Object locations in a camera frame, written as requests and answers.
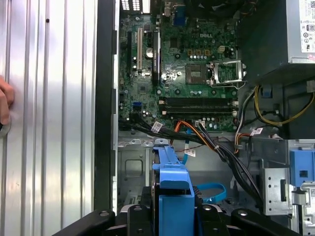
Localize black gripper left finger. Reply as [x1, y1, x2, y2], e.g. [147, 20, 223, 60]
[53, 186, 158, 236]

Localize blue VGA port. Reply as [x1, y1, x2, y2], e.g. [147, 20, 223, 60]
[173, 5, 186, 27]

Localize black open PC case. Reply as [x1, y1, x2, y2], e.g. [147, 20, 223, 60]
[93, 0, 315, 236]

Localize green motherboard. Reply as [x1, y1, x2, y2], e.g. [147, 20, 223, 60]
[117, 0, 240, 133]

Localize black RAM slot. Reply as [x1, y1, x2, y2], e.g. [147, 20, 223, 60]
[159, 101, 238, 106]
[159, 96, 238, 102]

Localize metal socket cover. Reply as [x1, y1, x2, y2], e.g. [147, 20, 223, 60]
[209, 60, 247, 86]

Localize black cable bundle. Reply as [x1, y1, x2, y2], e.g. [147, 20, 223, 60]
[119, 110, 265, 214]

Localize CPU socket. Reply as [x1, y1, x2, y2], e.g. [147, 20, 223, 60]
[186, 63, 210, 86]

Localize grey power supply unit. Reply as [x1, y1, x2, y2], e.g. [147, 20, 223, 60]
[237, 0, 315, 87]

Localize hard disk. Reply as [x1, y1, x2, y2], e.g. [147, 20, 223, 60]
[147, 138, 203, 236]

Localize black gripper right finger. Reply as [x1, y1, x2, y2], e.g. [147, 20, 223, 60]
[194, 186, 296, 236]

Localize wire locking lever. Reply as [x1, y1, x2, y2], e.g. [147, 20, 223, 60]
[210, 80, 248, 89]

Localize person's hand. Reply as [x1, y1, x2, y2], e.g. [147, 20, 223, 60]
[0, 75, 16, 126]

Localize yellow wires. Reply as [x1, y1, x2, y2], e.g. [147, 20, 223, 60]
[253, 84, 315, 127]

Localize blue data cable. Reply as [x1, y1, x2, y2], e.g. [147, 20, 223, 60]
[182, 141, 227, 204]

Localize white expansion slot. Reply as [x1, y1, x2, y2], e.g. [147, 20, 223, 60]
[136, 27, 144, 74]

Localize orange wire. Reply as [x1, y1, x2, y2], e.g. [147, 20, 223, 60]
[173, 119, 222, 153]

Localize black expansion slot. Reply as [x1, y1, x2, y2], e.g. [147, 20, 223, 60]
[126, 30, 132, 76]

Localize blue plastic cage latch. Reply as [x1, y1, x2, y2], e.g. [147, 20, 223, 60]
[288, 148, 315, 185]

